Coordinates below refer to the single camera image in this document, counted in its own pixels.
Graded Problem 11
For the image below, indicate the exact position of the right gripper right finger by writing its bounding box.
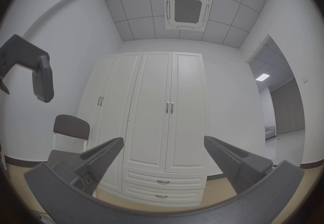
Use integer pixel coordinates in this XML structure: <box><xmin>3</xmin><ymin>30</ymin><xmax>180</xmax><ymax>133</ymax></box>
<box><xmin>204</xmin><ymin>136</ymin><xmax>274</xmax><ymax>196</ymax></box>

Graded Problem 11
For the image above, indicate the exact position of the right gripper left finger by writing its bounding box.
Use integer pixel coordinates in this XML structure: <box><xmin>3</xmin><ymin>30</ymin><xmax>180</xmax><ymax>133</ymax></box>
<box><xmin>52</xmin><ymin>137</ymin><xmax>124</xmax><ymax>196</ymax></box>

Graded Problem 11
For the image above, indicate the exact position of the white chair dark grey seat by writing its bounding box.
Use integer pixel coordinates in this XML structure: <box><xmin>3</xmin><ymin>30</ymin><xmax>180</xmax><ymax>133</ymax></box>
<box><xmin>47</xmin><ymin>114</ymin><xmax>91</xmax><ymax>168</ymax></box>

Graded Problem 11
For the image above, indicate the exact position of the white wardrobe with drawers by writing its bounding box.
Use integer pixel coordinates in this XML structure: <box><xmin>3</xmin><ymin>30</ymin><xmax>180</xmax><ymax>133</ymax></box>
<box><xmin>76</xmin><ymin>52</ymin><xmax>210</xmax><ymax>208</ymax></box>

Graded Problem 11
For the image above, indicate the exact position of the grey curtain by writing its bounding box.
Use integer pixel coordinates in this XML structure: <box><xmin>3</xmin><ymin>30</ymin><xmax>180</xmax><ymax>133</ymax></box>
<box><xmin>270</xmin><ymin>78</ymin><xmax>305</xmax><ymax>134</ymax></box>

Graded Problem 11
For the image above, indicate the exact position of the white ceiling air conditioner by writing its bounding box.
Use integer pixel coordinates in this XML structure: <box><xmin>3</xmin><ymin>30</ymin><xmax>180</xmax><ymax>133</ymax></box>
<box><xmin>163</xmin><ymin>0</ymin><xmax>215</xmax><ymax>32</ymax></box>

